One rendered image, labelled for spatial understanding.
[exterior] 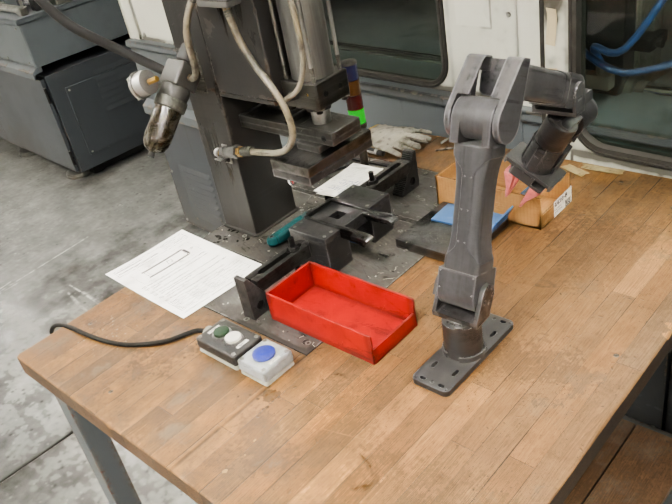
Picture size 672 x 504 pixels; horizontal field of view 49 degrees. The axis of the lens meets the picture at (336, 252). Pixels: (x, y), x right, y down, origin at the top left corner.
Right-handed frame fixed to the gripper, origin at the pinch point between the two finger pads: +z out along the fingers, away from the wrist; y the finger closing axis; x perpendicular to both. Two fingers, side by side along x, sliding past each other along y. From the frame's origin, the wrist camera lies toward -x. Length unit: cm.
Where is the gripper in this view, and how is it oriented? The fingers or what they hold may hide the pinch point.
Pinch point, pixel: (515, 197)
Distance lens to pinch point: 146.2
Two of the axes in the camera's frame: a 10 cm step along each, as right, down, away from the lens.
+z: -2.3, 6.2, 7.5
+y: -7.5, -6.1, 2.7
